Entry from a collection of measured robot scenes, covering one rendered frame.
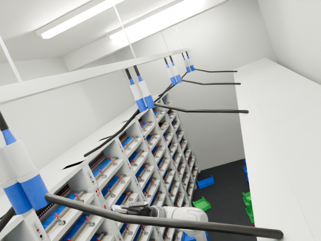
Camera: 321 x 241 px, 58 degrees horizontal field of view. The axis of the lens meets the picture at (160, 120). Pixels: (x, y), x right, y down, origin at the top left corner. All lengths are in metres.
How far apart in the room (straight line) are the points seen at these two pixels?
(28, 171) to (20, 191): 0.09
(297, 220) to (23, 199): 0.83
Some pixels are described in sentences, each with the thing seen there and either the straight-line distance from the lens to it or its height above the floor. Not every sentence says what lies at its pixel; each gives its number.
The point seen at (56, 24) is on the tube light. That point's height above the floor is 2.87.
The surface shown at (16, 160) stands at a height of 2.17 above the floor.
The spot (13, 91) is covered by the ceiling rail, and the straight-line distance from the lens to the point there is 1.10.
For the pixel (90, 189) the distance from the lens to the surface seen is 2.47.
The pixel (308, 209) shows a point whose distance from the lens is 0.98.
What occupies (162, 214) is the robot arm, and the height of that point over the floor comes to 1.58.
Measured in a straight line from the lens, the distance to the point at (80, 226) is 2.42.
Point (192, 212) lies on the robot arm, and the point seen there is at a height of 1.57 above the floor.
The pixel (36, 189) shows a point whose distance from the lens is 0.99.
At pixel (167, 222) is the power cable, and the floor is 1.85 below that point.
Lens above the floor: 2.26
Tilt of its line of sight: 10 degrees down
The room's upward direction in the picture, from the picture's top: 22 degrees counter-clockwise
